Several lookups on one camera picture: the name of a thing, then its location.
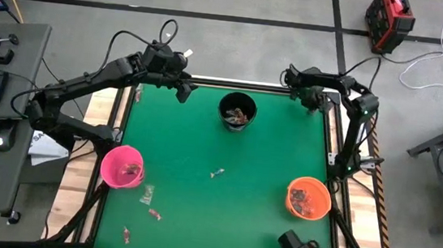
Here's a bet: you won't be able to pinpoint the black floor cable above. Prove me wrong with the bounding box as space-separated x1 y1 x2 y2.
378 45 443 86

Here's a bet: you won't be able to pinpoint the candy wrappers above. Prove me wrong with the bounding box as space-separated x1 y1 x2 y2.
210 167 226 181

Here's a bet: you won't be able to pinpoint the yellow black hazard strip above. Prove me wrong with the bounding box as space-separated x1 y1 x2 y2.
350 100 410 248

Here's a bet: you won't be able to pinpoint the green clear candy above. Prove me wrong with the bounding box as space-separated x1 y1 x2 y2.
139 184 156 207

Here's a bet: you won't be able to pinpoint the brown orange candy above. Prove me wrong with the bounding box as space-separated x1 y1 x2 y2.
231 107 251 123

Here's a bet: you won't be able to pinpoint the red brown candy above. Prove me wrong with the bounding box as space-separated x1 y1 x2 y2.
290 199 315 217

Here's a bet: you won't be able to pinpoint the black bucket with face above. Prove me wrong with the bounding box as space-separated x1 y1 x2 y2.
215 90 260 135

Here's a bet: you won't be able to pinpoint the green table mat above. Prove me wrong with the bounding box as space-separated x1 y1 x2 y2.
93 73 351 248

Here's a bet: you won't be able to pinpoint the orange halloween bucket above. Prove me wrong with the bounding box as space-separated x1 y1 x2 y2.
283 174 334 223

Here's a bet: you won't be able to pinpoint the red black power box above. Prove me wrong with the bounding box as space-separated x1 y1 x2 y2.
361 0 418 58

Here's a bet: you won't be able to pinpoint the black computer mouse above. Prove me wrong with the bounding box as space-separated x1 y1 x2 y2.
0 118 18 154

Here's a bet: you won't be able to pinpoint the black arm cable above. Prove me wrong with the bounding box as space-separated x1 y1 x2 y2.
341 52 383 91
102 13 179 79

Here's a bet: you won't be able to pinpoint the pink halloween bucket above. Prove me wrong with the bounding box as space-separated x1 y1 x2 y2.
98 142 148 192

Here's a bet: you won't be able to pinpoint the white floor cable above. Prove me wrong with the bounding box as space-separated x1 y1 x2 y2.
397 13 443 93

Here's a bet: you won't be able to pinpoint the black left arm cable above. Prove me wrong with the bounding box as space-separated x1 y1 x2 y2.
102 13 179 79

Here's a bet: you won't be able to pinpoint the black desk caster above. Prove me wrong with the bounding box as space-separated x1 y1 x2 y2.
6 208 23 227

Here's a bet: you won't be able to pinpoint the white mounting plate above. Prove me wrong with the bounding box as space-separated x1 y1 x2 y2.
326 152 341 168

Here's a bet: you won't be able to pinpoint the dark brown candy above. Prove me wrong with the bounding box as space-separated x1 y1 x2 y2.
289 188 309 203

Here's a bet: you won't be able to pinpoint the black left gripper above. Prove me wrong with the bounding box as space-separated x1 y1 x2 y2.
149 44 202 94

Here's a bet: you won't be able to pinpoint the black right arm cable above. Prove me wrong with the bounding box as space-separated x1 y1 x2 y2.
341 52 383 91

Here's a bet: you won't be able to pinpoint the white paper sheet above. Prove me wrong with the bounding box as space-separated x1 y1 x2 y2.
28 130 71 170

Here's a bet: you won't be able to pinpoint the black aluminium table frame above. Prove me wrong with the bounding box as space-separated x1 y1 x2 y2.
40 53 411 248

